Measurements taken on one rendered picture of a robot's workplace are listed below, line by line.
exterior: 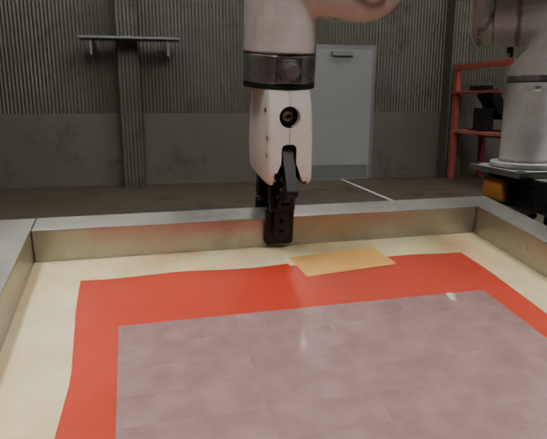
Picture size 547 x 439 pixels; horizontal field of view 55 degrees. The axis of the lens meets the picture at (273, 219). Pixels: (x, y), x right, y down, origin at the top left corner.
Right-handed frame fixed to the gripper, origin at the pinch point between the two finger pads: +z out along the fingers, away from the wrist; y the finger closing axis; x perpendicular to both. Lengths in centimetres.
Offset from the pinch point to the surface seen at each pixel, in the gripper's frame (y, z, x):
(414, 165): 751, 201, -455
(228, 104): 783, 100, -132
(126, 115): 761, 112, 24
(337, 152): 758, 176, -313
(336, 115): 767, 115, -310
